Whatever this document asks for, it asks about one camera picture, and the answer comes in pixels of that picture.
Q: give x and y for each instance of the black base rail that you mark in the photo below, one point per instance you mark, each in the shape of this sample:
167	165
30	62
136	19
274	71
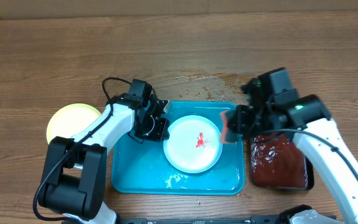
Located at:
256	219

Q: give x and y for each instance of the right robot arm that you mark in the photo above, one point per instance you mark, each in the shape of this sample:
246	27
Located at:
309	125

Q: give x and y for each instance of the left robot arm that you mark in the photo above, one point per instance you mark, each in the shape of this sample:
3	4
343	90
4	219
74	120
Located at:
74	174

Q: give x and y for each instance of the yellow-green plate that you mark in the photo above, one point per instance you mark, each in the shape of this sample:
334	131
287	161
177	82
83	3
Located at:
70	120

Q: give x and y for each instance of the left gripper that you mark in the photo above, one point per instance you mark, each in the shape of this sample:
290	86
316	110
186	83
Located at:
161	134

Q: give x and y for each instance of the light blue plate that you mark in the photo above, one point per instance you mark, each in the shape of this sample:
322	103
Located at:
193	145

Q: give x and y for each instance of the black tray with dark water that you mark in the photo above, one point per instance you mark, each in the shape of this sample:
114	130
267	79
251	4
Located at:
275	162

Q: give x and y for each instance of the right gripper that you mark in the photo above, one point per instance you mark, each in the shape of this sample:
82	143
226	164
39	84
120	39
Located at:
243	126

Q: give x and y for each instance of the red and black sponge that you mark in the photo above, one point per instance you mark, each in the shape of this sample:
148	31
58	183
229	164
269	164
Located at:
228	136

